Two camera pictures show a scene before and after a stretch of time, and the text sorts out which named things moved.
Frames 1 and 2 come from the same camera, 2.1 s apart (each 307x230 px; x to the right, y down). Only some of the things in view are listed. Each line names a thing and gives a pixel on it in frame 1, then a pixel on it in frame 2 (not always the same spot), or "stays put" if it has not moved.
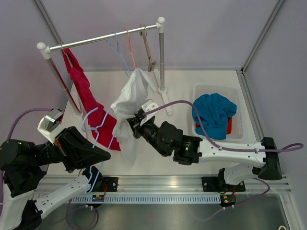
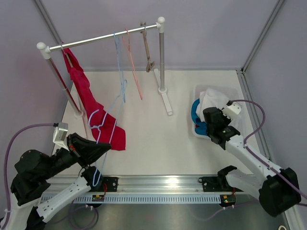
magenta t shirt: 104,127 stays put
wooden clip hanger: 143,31 stays put
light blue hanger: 119,54 -> 123,86
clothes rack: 44,50 stays put
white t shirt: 136,89 -> 210,98
